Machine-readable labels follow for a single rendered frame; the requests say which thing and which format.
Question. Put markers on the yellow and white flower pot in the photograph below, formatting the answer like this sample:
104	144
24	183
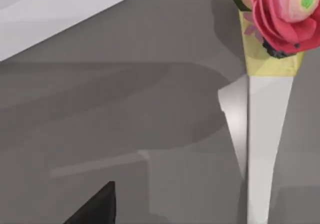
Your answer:
260	124

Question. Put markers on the pink flower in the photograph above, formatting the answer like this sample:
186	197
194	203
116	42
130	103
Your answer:
282	14

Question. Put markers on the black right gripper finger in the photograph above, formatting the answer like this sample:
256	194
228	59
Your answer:
101	206

